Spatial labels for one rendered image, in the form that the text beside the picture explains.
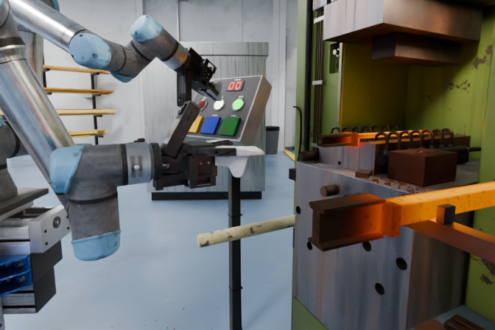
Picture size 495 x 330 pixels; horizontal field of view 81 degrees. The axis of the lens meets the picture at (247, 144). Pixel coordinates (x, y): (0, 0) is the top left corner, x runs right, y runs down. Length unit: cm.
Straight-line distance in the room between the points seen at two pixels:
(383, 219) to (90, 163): 43
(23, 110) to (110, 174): 20
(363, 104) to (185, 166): 73
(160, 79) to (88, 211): 289
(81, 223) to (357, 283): 61
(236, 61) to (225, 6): 434
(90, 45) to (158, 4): 701
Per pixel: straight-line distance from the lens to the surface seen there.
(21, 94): 64
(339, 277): 85
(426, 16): 91
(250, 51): 328
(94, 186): 53
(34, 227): 99
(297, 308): 107
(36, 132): 64
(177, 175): 56
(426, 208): 41
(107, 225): 55
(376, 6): 80
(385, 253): 72
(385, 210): 35
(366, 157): 78
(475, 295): 89
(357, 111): 109
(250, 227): 111
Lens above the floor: 108
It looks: 7 degrees down
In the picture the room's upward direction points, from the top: straight up
